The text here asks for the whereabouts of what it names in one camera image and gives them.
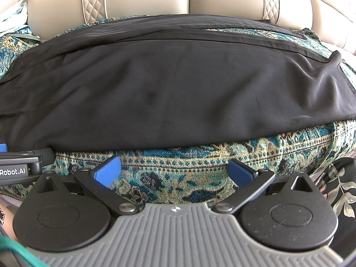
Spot black pants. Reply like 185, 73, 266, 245
1, 14, 355, 152

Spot teal patterned sofa throw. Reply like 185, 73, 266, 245
1, 26, 355, 205

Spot dark floral garment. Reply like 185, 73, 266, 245
321, 157, 355, 257

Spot light blue white cloth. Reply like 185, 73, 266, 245
1, 0, 37, 38

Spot beige leather sofa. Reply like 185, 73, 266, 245
28, 0, 355, 53

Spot teal cable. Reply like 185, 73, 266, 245
0, 236, 48, 267

